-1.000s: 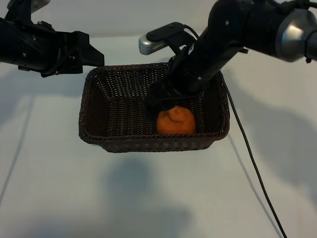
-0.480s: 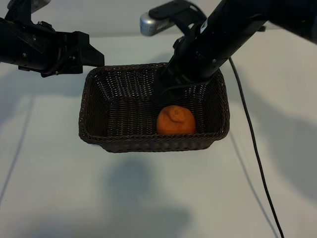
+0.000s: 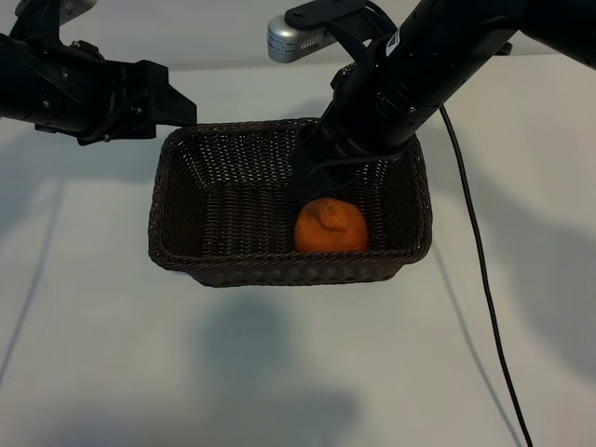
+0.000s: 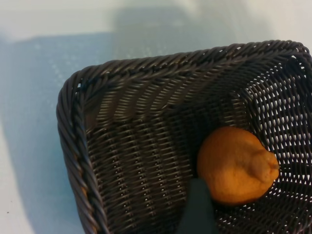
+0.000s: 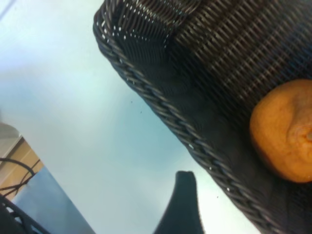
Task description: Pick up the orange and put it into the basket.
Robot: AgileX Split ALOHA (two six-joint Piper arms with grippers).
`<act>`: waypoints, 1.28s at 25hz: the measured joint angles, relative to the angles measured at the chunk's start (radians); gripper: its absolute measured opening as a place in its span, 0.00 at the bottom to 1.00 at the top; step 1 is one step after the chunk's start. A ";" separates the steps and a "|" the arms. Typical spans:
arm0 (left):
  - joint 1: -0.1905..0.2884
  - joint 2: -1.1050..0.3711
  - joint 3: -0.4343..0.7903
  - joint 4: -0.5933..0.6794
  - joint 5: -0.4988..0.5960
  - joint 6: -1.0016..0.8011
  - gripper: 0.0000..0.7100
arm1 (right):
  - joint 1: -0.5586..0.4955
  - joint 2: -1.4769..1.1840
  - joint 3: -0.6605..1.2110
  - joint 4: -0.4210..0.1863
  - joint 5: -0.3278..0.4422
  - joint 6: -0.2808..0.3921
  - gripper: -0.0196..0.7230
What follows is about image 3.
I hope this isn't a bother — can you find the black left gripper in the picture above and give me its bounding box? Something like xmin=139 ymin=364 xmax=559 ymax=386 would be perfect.
xmin=34 ymin=41 xmax=197 ymax=146

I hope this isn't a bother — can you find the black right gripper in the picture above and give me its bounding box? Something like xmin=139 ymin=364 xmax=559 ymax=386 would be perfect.
xmin=287 ymin=64 xmax=439 ymax=204

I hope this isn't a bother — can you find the orange fruit with knob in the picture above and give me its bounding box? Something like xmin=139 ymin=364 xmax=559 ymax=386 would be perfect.
xmin=293 ymin=196 xmax=370 ymax=254

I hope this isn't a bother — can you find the dark brown wicker basket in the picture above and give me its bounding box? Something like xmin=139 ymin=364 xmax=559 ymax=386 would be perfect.
xmin=147 ymin=116 xmax=432 ymax=288

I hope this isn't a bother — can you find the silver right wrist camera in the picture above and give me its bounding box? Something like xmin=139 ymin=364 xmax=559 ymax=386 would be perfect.
xmin=266 ymin=14 xmax=339 ymax=62

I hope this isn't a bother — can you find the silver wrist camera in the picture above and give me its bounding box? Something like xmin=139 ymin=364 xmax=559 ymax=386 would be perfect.
xmin=54 ymin=0 xmax=100 ymax=14
xmin=266 ymin=14 xmax=339 ymax=62

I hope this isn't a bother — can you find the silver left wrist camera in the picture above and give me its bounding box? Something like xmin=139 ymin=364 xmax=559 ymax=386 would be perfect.
xmin=54 ymin=0 xmax=100 ymax=14

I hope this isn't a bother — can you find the black left camera mount bracket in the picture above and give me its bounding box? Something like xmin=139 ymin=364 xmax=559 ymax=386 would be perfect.
xmin=7 ymin=0 xmax=64 ymax=46

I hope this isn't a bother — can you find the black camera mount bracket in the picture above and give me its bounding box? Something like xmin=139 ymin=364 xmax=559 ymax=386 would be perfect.
xmin=283 ymin=0 xmax=400 ymax=64
xmin=7 ymin=0 xmax=64 ymax=46

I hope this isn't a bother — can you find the black right camera mount bracket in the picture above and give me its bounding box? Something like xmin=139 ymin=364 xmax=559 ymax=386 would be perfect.
xmin=283 ymin=0 xmax=400 ymax=64

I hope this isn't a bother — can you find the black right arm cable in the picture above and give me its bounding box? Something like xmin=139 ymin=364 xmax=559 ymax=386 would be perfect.
xmin=439 ymin=104 xmax=535 ymax=447

